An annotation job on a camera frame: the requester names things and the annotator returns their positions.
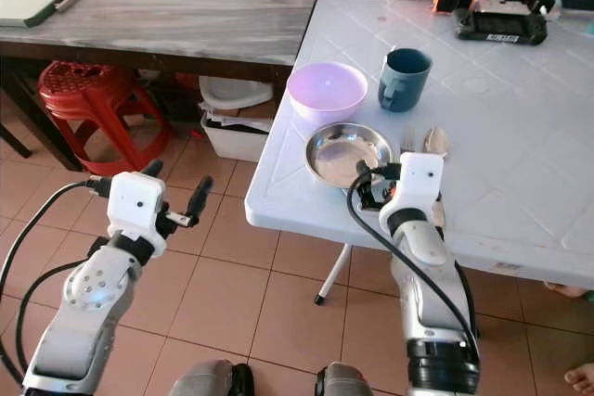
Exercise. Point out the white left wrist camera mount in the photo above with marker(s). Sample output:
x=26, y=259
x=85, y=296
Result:
x=137, y=206

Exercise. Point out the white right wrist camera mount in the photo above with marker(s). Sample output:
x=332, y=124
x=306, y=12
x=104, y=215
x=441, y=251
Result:
x=418, y=181

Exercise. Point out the stainless steel plate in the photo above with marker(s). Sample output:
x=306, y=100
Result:
x=339, y=155

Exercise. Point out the pink plastic bowl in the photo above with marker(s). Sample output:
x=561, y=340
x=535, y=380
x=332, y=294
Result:
x=327, y=90

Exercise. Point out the red plastic stool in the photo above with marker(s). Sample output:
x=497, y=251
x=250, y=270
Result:
x=88, y=90

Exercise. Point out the person's bare foot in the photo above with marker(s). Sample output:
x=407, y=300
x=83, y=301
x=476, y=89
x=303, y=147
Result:
x=581, y=379
x=571, y=290

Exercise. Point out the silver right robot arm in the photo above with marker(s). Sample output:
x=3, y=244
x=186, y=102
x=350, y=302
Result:
x=427, y=289

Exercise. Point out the blue mug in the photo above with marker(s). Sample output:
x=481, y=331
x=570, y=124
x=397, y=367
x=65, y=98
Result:
x=406, y=81

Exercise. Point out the grey wooden table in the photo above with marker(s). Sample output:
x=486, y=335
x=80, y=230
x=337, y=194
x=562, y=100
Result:
x=186, y=25

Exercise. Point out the metal spoon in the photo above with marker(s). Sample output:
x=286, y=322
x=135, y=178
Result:
x=436, y=141

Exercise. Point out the white plastic storage box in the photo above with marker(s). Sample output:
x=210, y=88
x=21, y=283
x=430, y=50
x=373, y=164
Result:
x=237, y=141

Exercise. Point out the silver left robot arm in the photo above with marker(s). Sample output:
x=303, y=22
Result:
x=88, y=308

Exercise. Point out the grey left robot leg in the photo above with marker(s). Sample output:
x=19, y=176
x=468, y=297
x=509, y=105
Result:
x=209, y=380

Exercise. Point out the black handheld controller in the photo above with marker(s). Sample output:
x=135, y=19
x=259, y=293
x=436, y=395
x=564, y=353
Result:
x=501, y=27

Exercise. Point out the grey right robot leg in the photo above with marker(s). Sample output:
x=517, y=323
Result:
x=345, y=382

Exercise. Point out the metal fork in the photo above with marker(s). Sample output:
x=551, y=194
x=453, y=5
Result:
x=407, y=141

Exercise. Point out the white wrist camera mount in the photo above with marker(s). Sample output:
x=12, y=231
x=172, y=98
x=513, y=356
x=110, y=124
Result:
x=418, y=181
x=137, y=206

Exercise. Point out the grey robot leg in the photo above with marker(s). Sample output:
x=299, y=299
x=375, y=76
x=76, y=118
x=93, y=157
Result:
x=209, y=380
x=345, y=382

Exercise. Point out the white plastic basin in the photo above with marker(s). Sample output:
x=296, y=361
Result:
x=232, y=92

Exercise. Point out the white plastic folding table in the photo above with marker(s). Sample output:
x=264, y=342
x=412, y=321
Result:
x=501, y=136

